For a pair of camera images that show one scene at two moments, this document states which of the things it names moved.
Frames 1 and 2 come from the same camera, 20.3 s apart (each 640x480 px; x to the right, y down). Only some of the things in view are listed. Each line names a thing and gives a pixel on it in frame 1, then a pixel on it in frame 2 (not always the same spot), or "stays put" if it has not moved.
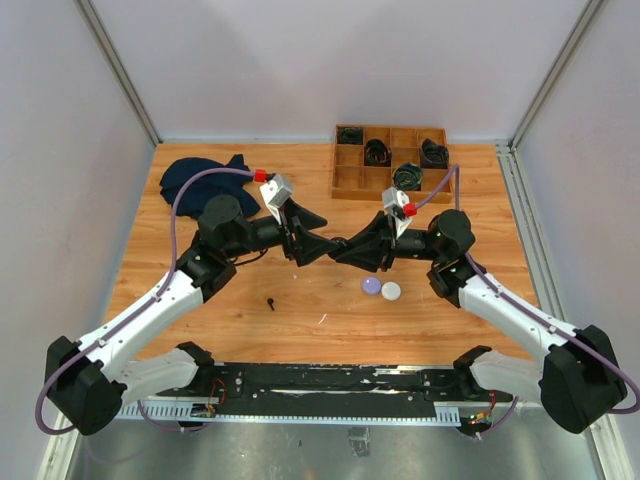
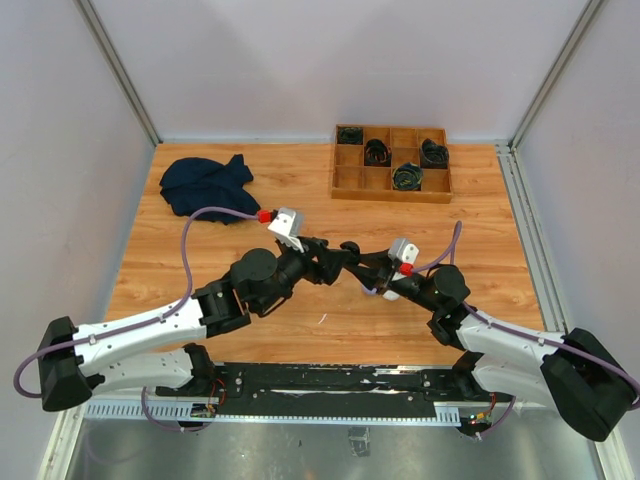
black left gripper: x=299 y=221 -> x=329 y=263
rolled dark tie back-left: x=350 y=135 stays put
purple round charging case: x=371 y=286 stays put
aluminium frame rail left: x=103 y=40 stays put
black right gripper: x=365 y=249 -> x=370 y=274
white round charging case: x=391 y=291 stays put
